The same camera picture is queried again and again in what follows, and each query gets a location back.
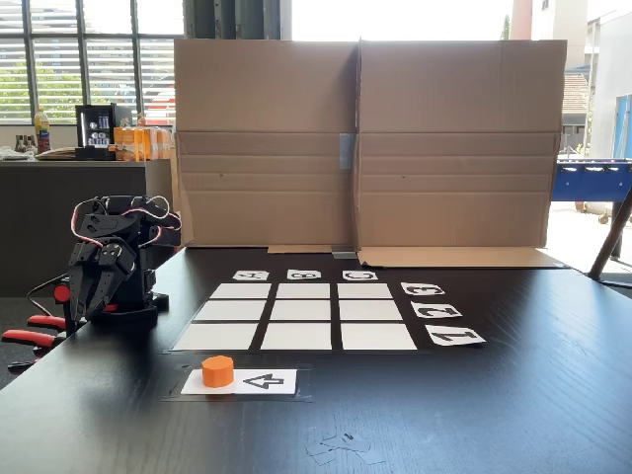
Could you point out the round orange token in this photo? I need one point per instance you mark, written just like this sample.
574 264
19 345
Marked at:
217 372

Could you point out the white nine-square grid sheet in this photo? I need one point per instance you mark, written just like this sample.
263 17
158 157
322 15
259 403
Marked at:
296 337

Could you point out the red black bar clamp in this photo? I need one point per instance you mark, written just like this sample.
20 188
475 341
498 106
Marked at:
44 322

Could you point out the dark counter cabinet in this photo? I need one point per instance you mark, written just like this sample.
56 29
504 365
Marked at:
44 212

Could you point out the flat brown cardboard stack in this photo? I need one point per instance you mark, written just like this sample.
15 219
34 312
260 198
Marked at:
56 154

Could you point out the black mini fridge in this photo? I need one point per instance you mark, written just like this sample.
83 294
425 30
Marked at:
99 131

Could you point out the small dark glass bottle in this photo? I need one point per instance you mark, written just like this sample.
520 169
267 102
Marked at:
21 145
31 144

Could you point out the yellow drink bottle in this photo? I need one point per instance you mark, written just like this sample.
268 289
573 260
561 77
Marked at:
42 131

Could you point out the white crumpled paper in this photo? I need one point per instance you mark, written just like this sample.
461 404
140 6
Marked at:
15 154

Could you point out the paper sheet letter A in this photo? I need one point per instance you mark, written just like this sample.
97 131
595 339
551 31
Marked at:
251 275

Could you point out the paper sheet letter B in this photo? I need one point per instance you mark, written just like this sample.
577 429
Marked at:
304 275

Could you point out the white arrow paper sheet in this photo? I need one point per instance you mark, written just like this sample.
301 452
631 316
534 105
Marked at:
266 381

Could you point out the brown cardboard box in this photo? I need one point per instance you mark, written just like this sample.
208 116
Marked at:
266 99
459 99

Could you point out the grey tape strip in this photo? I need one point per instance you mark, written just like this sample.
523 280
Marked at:
344 255
347 150

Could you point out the paper sheet letter C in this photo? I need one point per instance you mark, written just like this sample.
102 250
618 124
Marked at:
360 276

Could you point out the crumpled clear tape bits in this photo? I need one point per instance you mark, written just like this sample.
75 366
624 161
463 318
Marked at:
345 444

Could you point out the paper sheet number 3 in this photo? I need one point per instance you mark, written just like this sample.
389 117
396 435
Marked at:
422 289

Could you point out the paper sheet number 2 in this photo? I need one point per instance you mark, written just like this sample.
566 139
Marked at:
436 311

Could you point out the paper sheet number 1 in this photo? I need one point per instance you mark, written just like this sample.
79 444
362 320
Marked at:
454 336

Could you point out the blue foosball table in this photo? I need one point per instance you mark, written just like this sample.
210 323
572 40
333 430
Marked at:
592 180

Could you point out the grey metal table leg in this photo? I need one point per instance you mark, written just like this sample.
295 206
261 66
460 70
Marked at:
612 237

